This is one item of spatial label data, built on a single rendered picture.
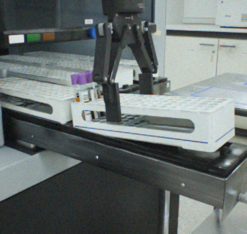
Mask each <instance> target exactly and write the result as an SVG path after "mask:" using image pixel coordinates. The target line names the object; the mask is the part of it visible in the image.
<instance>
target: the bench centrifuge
mask: <svg viewBox="0 0 247 234"><path fill-rule="evenodd" d="M215 26H220V28H225V27H226V26H238V27H247V0H217V3H216V17H215Z"/></svg>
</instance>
